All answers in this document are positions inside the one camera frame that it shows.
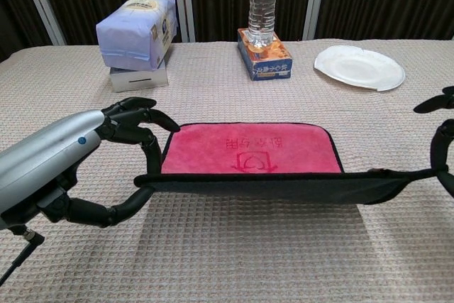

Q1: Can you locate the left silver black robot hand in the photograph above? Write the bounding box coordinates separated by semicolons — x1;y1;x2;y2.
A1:
0;97;180;230

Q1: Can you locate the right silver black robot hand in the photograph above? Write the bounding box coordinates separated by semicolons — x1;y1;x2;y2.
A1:
413;85;454;200

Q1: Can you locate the pink and black towel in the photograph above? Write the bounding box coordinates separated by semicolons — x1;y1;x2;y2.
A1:
133;122;441;206

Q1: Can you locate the white paper plate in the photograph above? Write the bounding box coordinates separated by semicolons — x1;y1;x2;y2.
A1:
313;44;406;92

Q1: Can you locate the beige woven tablecloth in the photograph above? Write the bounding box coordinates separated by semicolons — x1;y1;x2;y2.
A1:
0;38;454;303

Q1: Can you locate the white cardboard box with slot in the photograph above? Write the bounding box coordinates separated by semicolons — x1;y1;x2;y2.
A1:
109;61;170;94

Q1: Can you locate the lavender paper tissue pack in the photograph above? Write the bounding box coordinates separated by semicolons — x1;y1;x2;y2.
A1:
95;0;178;72

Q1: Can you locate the orange and blue tissue box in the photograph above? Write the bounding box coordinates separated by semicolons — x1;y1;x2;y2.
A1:
236;27;294;82

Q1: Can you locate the clear plastic water bottle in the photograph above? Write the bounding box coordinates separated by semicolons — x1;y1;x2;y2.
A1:
247;0;281;50

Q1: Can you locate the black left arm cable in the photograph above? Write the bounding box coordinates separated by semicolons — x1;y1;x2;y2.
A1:
0;228;46;285

